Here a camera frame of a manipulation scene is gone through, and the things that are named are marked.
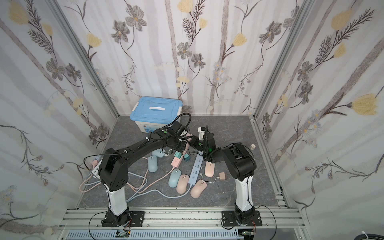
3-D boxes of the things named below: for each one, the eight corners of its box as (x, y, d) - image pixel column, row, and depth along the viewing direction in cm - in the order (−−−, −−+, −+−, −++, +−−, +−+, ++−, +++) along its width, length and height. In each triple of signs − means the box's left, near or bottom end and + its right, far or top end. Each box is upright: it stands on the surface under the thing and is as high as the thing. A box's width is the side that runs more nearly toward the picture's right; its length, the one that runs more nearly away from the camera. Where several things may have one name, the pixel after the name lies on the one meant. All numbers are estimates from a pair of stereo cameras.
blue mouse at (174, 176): (168, 187, 86) (167, 186, 84) (170, 171, 93) (169, 169, 91) (180, 187, 86) (180, 186, 84) (181, 171, 93) (181, 169, 91)
